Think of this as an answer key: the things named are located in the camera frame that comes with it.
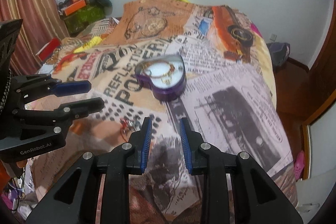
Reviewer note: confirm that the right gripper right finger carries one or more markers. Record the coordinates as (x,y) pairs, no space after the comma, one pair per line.
(185,133)

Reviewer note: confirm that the pink slipper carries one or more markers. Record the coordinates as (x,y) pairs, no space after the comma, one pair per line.
(299,165)

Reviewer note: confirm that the yellow cloth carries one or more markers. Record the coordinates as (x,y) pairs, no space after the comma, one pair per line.
(88,45)

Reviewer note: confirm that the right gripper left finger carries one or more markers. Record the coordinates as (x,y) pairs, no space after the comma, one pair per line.
(146,133)

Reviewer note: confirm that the dark bag on floor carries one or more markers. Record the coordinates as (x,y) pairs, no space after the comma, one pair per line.
(279,53)

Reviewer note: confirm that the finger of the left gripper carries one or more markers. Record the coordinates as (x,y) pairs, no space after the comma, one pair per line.
(79,109)
(71,88)

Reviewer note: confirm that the orange box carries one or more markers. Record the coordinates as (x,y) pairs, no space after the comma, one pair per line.
(74,7)

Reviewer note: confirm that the green cloth covered stand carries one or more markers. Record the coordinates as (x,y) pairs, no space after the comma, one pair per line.
(82,18)

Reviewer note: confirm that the brown wooden door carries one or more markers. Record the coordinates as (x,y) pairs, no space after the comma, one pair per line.
(302,91)

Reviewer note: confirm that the striped red curtain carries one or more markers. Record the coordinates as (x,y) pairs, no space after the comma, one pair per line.
(41,23)

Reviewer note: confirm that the newspaper print bedspread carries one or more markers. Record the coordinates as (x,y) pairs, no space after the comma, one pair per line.
(230,98)

